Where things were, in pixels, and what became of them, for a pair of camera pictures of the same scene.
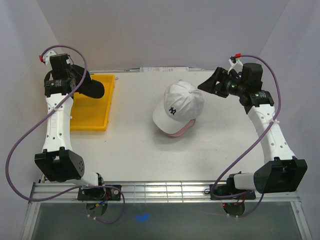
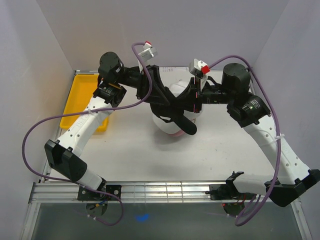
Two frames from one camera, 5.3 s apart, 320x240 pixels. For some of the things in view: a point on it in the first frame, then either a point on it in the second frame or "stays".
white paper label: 164,69 stays
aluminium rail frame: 154,192 stays
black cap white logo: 91,88 to 174,110
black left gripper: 79,77 to 159,92
